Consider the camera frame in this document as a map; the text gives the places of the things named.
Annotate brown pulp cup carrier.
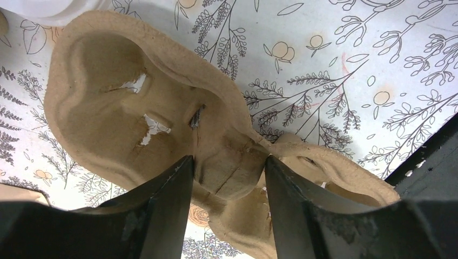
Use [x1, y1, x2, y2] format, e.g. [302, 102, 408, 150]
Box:
[44, 11, 400, 258]

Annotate floral tablecloth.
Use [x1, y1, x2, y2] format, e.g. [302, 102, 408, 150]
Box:
[0, 0, 458, 259]

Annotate white coffee lid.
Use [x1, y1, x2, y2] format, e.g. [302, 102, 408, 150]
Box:
[1, 0, 112, 26]

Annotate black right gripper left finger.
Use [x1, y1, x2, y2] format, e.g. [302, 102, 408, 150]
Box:
[1, 155, 194, 258]

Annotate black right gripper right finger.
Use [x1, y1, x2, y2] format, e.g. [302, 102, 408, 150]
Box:
[265, 156, 457, 258]

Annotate blue checkered paper bag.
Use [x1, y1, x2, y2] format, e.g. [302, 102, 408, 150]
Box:
[1, 184, 50, 206]

